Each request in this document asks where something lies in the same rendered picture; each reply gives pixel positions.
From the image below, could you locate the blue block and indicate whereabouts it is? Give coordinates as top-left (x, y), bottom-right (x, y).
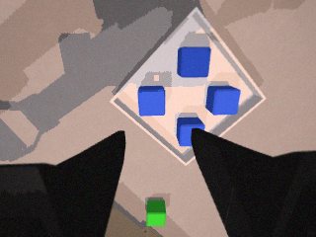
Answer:
top-left (177, 46), bottom-right (211, 78)
top-left (205, 86), bottom-right (241, 116)
top-left (177, 118), bottom-right (205, 147)
top-left (137, 86), bottom-right (166, 117)

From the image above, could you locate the green block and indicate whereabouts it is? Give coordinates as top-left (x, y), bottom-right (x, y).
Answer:
top-left (146, 200), bottom-right (166, 226)

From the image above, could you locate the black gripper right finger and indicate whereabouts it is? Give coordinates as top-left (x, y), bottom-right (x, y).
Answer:
top-left (191, 128), bottom-right (316, 237)

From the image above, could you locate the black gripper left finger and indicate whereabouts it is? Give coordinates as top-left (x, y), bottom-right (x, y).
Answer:
top-left (0, 130), bottom-right (125, 237)

